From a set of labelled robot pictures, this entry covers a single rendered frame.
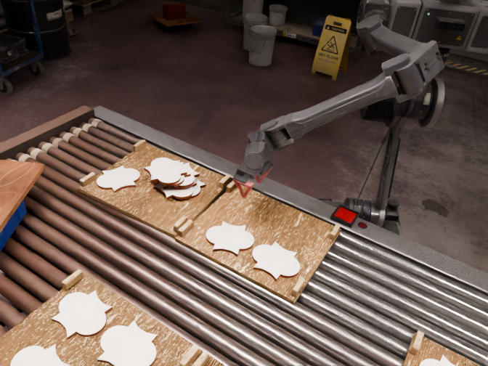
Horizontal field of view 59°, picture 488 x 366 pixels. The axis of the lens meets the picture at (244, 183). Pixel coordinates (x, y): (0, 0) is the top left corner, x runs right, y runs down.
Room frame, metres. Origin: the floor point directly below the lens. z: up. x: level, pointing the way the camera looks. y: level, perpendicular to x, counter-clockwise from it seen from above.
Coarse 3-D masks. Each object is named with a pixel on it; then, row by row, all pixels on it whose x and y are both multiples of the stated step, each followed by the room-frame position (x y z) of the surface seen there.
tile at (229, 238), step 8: (224, 224) 1.00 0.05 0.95; (208, 232) 0.96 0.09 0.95; (216, 232) 0.97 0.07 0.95; (224, 232) 0.97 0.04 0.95; (232, 232) 0.97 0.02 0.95; (240, 232) 0.98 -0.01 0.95; (248, 232) 0.98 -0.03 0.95; (208, 240) 0.93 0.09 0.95; (216, 240) 0.93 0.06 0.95; (224, 240) 0.93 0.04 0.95; (232, 240) 0.94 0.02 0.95; (240, 240) 0.94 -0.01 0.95; (248, 240) 0.95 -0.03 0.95; (216, 248) 0.90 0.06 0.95; (224, 248) 0.90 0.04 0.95; (232, 248) 0.91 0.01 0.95; (240, 248) 0.91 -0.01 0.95; (248, 248) 0.92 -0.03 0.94
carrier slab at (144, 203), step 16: (128, 160) 1.31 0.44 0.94; (144, 160) 1.32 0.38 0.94; (96, 176) 1.20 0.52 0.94; (144, 176) 1.22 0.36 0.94; (208, 176) 1.26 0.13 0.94; (96, 192) 1.11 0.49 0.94; (112, 192) 1.12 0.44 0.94; (128, 192) 1.13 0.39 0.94; (144, 192) 1.13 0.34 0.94; (160, 192) 1.14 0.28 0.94; (208, 192) 1.17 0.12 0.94; (128, 208) 1.05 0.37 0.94; (144, 208) 1.05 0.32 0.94; (160, 208) 1.06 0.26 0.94; (176, 208) 1.07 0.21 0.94; (192, 208) 1.08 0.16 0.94; (160, 224) 0.99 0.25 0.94
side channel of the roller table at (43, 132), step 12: (84, 108) 1.64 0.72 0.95; (60, 120) 1.53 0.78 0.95; (72, 120) 1.54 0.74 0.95; (84, 120) 1.59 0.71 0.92; (24, 132) 1.41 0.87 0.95; (36, 132) 1.42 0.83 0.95; (48, 132) 1.44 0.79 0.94; (60, 132) 1.48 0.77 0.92; (0, 144) 1.31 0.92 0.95; (12, 144) 1.32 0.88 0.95; (24, 144) 1.34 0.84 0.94; (36, 144) 1.38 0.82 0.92; (0, 156) 1.25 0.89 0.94; (12, 156) 1.29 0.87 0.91
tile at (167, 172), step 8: (152, 160) 1.23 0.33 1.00; (160, 160) 1.24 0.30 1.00; (168, 160) 1.24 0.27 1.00; (176, 160) 1.25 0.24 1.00; (144, 168) 1.19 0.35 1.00; (152, 168) 1.18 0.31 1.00; (160, 168) 1.19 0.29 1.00; (168, 168) 1.19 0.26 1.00; (176, 168) 1.20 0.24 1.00; (152, 176) 1.14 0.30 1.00; (160, 176) 1.14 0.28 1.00; (168, 176) 1.15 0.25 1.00; (176, 176) 1.15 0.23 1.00; (168, 184) 1.12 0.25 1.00
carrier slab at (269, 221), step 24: (216, 216) 1.05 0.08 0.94; (240, 216) 1.06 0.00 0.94; (264, 216) 1.07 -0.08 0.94; (288, 216) 1.09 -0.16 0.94; (312, 216) 1.10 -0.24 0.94; (192, 240) 0.93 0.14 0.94; (264, 240) 0.96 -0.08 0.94; (288, 240) 0.97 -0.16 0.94; (312, 240) 0.98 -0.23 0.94; (240, 264) 0.86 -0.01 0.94; (312, 264) 0.88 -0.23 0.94; (264, 288) 0.79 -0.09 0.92; (288, 288) 0.79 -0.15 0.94
